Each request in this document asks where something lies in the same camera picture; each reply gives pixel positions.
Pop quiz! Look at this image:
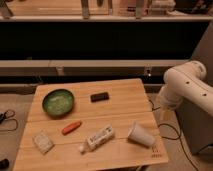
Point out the black eraser block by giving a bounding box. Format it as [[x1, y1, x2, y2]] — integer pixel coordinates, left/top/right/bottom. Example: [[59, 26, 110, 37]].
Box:
[[90, 92, 109, 102]]

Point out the black object bottom left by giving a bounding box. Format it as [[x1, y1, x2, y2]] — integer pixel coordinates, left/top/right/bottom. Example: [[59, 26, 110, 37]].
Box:
[[0, 159, 9, 170]]

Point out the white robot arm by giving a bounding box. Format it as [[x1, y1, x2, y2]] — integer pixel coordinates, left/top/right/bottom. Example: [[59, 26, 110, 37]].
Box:
[[156, 60, 213, 117]]

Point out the black floor cable right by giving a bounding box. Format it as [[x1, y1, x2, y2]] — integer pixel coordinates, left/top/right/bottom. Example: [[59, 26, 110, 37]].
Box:
[[148, 98, 201, 171]]

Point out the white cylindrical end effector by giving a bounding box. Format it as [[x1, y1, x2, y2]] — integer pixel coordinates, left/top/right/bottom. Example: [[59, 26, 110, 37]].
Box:
[[156, 86, 173, 121]]

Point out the orange carrot toy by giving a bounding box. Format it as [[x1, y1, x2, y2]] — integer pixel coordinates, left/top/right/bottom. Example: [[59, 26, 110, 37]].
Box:
[[62, 121, 82, 135]]

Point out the green bowl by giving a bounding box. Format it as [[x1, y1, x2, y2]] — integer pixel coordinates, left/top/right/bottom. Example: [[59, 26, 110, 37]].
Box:
[[42, 89, 74, 118]]

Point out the white plastic bottle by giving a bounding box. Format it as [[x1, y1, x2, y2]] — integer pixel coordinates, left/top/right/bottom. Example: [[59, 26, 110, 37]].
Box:
[[79, 125, 115, 154]]

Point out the white wrapped packet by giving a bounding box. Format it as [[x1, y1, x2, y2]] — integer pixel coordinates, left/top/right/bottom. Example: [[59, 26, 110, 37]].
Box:
[[33, 131, 54, 155]]

